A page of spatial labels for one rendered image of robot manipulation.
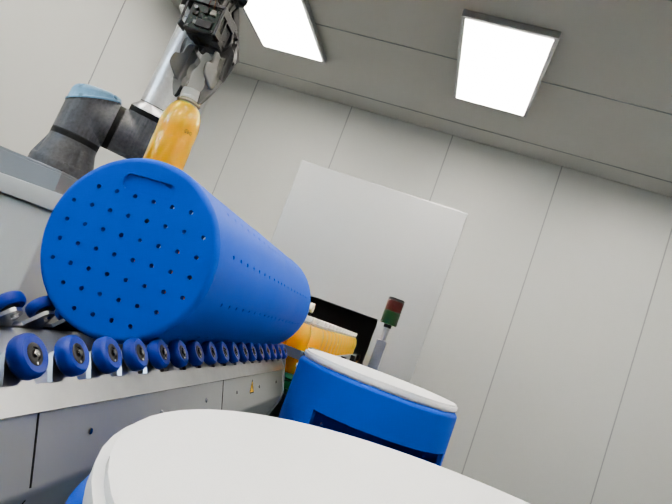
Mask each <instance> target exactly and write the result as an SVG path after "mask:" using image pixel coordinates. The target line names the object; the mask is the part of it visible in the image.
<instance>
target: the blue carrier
mask: <svg viewBox="0 0 672 504"><path fill-rule="evenodd" d="M155 202H156V203H155ZM173 208H174V209H173ZM192 213H193V214H192ZM148 221H149V222H148ZM166 227H167V228H166ZM204 238H205V239H204ZM160 246H161V247H160ZM159 247H160V248H159ZM178 252H179V254H178ZM197 257H199V258H198V259H197ZM134 260H135V261H134ZM40 265H41V274H42V279H43V283H44V286H45V289H46V291H47V294H48V296H49V298H50V300H51V302H52V304H53V305H54V307H55V308H56V310H57V311H58V313H59V314H60V315H61V316H62V317H63V318H64V319H65V320H66V321H67V322H68V323H69V324H70V325H71V326H72V327H74V328H75V329H77V330H78V331H80V332H81V333H83V334H85V335H87V336H89V337H91V338H94V339H98V338H101V337H104V336H109V337H112V338H113V339H114V340H115V341H116V342H117V344H123V343H124V342H125V341H126V340H127V339H130V338H139V339H140V340H141V341H142V342H143V343H144V344H148V343H149V342H150V341H151V340H154V339H162V340H163V341H164V342H165V343H166V345H168V344H169V343H170V342H171V341H173V340H176V339H179V340H181V341H182V342H183V343H184V344H185V345H186V344H187V343H188V342H189V341H192V340H196V341H198V342H199V343H200V345H201V344H202V343H203V342H205V341H211V342H212V343H213V344H215V343H216V342H219V341H222V342H224V343H225V344H227V343H229V342H234V343H235V344H237V343H240V342H243V343H244V344H247V343H252V344H253V345H254V344H255V343H259V344H263V343H266V344H267V345H268V344H273V345H274V344H279V343H281V342H284V341H285V340H287V339H289V338H290V337H291V336H293V335H294V334H295V333H296V332H297V331H298V330H299V329H300V327H301V326H302V324H303V323H304V321H305V319H306V317H307V314H308V311H309V307H310V298H311V297H310V288H309V284H308V281H307V278H306V276H305V274H304V273H303V271H302V270H301V268H300V267H299V266H298V265H297V264H296V263H295V262H294V261H293V260H291V259H290V258H289V257H287V256H286V255H285V254H284V253H283V252H281V251H280V250H279V249H278V248H276V247H275V246H274V245H273V244H272V243H270V242H269V241H268V240H267V239H266V238H265V237H263V236H262V235H261V234H260V233H259V232H257V231H256V230H255V229H254V228H252V227H251V226H250V225H248V224H247V223H246V222H245V221H244V220H242V219H241V218H240V217H239V216H237V215H236V214H235V213H234V212H233V211H231V210H230V209H229V208H228V207H226V206H225V205H224V204H223V203H222V202H220V201H219V200H218V199H217V198H216V197H214V196H213V195H212V194H211V193H209V192H208V191H207V190H206V189H205V188H204V187H203V186H202V185H200V184H199V183H198V182H197V181H195V180H194V179H193V178H192V177H191V176H189V175H188V174H187V173H185V172H184V171H182V170H180V169H179V168H177V167H175V166H173V165H170V164H168V163H165V162H162V161H158V160H153V159H146V158H130V159H123V160H118V161H114V162H111V163H108V164H105V165H102V166H100V167H98V168H96V169H94V170H92V171H90V172H89V173H87V174H86V175H84V176H83V177H81V178H80V179H79V180H77V181H76V182H75V183H74V184H73V185H72V186H71V187H70V188H69V189H68V190H67V191H66V192H65V193H64V195H63V196H62V197H61V198H60V200H59V201H58V203H57V204H56V206H55V207H54V209H53V211H52V213H51V215H50V217H49V219H48V221H47V224H46V227H45V230H44V233H43V238H42V243H41V251H40ZM153 265H154V267H153ZM172 271H173V272H172ZM171 272H172V274H171ZM191 277H192V279H191V280H190V278H191ZM127 280H128V281H127ZM146 285H147V286H146ZM165 291H166V292H165ZM164 292H165V294H164ZM184 297H185V299H184V300H183V298H184ZM120 300H121V301H120ZM157 312H159V313H157Z"/></svg>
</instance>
